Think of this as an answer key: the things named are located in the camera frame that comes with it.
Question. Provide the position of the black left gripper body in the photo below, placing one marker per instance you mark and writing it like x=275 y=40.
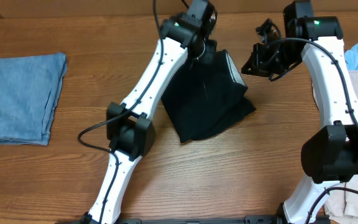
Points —
x=208 y=51

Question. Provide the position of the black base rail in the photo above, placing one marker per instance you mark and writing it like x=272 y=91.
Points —
x=191 y=220

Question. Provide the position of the black shorts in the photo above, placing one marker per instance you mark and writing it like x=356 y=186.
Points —
x=203 y=100

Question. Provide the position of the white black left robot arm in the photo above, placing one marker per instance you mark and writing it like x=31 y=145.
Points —
x=129 y=126

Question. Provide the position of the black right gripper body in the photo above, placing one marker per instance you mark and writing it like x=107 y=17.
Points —
x=275 y=58

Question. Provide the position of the folded blue denim cloth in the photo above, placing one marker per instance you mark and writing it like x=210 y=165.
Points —
x=30 y=88

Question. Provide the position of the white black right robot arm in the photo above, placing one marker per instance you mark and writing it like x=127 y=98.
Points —
x=329 y=158

